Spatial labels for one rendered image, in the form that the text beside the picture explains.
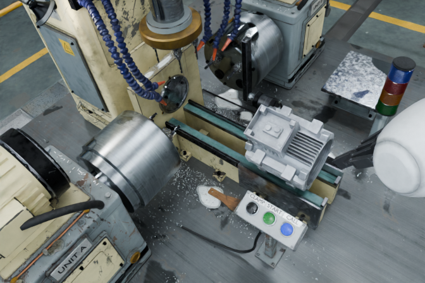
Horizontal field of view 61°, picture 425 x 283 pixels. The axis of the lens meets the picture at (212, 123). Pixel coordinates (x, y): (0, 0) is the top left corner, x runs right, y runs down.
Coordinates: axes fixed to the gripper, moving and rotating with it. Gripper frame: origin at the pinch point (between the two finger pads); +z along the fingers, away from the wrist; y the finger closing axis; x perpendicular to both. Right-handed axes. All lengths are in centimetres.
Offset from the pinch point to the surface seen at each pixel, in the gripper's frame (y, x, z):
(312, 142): -6.8, -5.6, 13.4
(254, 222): 20.6, -4.3, 17.3
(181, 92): -8, -46, 47
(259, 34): -36, -39, 27
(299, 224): 15.7, 3.0, 10.8
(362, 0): -258, -13, 137
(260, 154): 1.2, -12.8, 23.9
